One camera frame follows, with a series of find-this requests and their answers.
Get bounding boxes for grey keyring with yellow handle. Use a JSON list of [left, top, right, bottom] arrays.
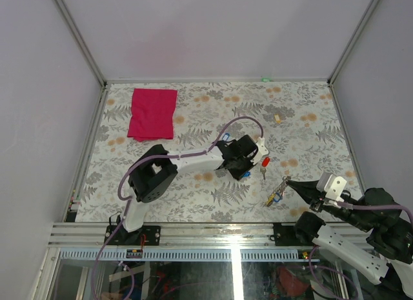
[[268, 175, 291, 199]]

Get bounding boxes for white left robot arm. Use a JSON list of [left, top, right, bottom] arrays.
[[118, 135, 268, 245]]

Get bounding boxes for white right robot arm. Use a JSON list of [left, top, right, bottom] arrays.
[[286, 174, 412, 298]]

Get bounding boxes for loose red tag key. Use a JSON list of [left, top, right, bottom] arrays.
[[260, 157, 270, 180]]

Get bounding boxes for loose yellow tag key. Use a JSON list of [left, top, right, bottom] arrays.
[[274, 114, 281, 123]]

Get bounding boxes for pink folded cloth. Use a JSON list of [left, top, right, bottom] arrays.
[[127, 88, 177, 142]]

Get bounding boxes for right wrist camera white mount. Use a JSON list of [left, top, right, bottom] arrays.
[[316, 172, 348, 202]]

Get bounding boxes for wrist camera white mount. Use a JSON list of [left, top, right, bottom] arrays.
[[250, 137, 269, 165], [316, 172, 348, 202]]

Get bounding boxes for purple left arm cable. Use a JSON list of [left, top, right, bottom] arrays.
[[91, 116, 265, 300]]

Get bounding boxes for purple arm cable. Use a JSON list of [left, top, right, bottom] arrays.
[[337, 201, 413, 226], [91, 116, 265, 300]]

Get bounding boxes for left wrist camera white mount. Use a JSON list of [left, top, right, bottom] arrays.
[[250, 137, 269, 165]]

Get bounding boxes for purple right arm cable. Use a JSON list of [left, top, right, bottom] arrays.
[[337, 201, 413, 226]]

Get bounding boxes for metal front rail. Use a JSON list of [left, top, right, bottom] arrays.
[[48, 223, 312, 261]]

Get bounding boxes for aluminium enclosure frame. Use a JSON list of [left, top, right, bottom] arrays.
[[32, 0, 413, 300]]

